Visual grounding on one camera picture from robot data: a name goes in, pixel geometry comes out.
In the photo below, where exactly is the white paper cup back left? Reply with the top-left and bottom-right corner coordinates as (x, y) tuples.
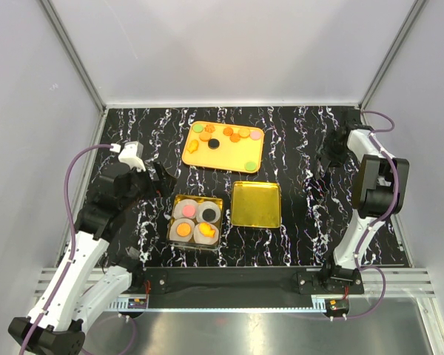
(172, 199), (198, 220)

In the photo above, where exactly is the orange fish cookie top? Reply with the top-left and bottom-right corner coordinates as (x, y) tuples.
(199, 223), (216, 238)

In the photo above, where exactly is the orange fish cookie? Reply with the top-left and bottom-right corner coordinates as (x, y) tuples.
(186, 139), (199, 154)
(199, 223), (216, 238)

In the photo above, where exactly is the black round cookie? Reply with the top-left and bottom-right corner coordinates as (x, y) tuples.
(202, 209), (217, 222)
(208, 138), (220, 149)

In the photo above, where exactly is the gold tin lid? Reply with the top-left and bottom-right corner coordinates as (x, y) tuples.
(230, 181), (282, 229)

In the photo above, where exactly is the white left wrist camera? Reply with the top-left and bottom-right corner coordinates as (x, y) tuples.
(110, 141), (146, 172)

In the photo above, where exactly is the orange scalloped cookie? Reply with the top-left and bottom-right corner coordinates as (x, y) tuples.
(230, 133), (241, 143)

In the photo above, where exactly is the gold cookie tin box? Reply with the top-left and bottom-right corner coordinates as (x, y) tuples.
(166, 195), (223, 251)

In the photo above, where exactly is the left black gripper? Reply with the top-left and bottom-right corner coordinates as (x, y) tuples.
(121, 160), (177, 210)

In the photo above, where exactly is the black round cookie on tray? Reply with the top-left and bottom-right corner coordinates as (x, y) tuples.
(208, 138), (220, 149)

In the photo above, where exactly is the white paper cup front left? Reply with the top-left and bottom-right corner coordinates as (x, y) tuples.
(169, 218), (195, 243)

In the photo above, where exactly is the white paper cup front right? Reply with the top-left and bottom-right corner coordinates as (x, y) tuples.
(194, 223), (219, 246)

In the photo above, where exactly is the orange plastic tray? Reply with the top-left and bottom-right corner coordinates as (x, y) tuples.
(181, 121), (264, 174)

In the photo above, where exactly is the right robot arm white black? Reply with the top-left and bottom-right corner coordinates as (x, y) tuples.
(315, 109), (409, 294)

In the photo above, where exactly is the green round cookie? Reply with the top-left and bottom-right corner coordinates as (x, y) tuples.
(244, 161), (257, 172)
(192, 124), (204, 133)

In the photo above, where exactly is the aluminium frame rail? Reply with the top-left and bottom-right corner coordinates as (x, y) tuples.
(36, 268), (434, 311)

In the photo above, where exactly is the white paper cup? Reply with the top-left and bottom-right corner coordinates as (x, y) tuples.
(172, 199), (198, 220)
(196, 201), (221, 224)
(169, 218), (195, 243)
(194, 223), (219, 246)

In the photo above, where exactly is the white paper cup back right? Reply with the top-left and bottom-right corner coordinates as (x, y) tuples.
(196, 201), (221, 224)

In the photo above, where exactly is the orange round cookie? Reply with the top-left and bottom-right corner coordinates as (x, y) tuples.
(199, 132), (212, 142)
(176, 223), (192, 237)
(238, 128), (250, 138)

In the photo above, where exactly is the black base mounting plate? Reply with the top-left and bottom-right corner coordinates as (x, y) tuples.
(130, 266), (365, 296)

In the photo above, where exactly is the pink round cookie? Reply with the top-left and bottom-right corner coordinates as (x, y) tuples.
(250, 130), (263, 141)
(182, 205), (197, 218)

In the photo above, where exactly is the green round cookie top left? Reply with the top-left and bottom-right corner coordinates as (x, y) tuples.
(192, 124), (204, 133)

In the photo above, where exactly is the green round cookie bottom right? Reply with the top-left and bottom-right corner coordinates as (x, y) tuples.
(244, 161), (257, 172)

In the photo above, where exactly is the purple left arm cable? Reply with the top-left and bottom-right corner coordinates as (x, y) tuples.
(18, 144), (138, 355)

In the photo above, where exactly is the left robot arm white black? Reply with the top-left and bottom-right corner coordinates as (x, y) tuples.
(8, 162), (177, 354)

